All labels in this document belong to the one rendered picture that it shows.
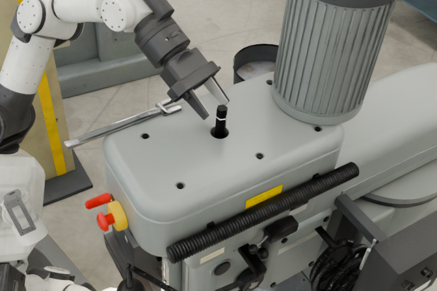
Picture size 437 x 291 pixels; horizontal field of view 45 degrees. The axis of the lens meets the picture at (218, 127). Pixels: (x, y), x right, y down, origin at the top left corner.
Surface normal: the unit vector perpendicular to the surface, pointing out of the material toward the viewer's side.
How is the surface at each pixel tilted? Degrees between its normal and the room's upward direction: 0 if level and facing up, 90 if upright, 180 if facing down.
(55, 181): 0
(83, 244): 0
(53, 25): 92
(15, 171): 58
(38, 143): 90
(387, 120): 0
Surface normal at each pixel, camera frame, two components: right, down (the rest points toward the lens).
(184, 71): 0.43, -0.38
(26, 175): 0.62, 0.07
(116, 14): -0.56, 0.41
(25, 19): -0.57, 0.00
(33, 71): 0.70, 0.52
